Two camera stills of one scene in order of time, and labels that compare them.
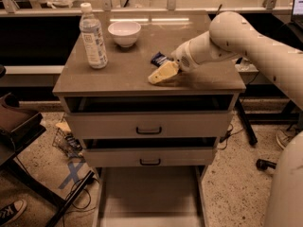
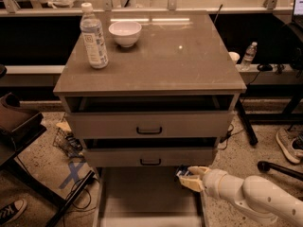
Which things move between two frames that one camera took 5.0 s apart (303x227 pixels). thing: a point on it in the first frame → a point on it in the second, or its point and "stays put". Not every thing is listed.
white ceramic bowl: (124, 33) stays put
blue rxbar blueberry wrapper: (158, 59) → (180, 173)
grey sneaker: (285, 136) stays put
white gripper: (180, 58) → (214, 181)
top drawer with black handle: (99, 125) stays put
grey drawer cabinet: (122, 119) stays put
